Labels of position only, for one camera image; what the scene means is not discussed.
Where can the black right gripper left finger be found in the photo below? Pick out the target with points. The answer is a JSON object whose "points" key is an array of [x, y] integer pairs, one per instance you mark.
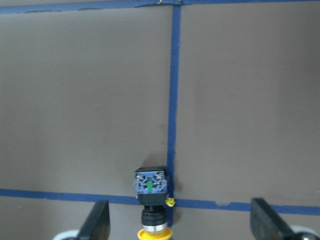
{"points": [[97, 224]]}

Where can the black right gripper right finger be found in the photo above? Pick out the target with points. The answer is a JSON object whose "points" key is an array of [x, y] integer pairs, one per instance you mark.
{"points": [[266, 224]]}

